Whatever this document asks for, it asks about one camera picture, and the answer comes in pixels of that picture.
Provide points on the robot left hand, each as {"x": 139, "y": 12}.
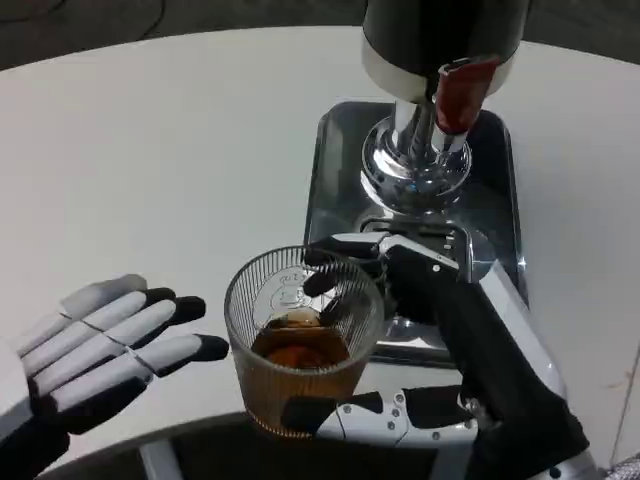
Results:
{"x": 95, "y": 345}

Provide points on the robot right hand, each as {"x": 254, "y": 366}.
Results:
{"x": 470, "y": 340}

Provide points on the clear ribbed glass cup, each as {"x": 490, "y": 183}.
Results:
{"x": 270, "y": 310}

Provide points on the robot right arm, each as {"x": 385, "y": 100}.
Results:
{"x": 560, "y": 472}

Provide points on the slotted steel drip grid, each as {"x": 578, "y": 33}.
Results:
{"x": 462, "y": 245}

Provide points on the white table leg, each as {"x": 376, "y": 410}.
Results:
{"x": 160, "y": 462}
{"x": 447, "y": 465}

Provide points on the steel drip tray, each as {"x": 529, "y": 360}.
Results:
{"x": 335, "y": 200}

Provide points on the red tap lever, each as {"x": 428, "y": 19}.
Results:
{"x": 460, "y": 100}

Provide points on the black drink dispenser chrome stand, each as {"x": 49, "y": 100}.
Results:
{"x": 435, "y": 30}

